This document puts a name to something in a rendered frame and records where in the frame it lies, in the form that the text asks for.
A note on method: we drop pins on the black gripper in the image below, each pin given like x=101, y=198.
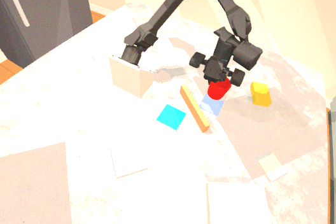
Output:
x=237, y=76

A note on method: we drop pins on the orange flat bar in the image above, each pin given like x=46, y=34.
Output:
x=194, y=109

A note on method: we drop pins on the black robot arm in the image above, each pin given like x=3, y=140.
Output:
x=244, y=53

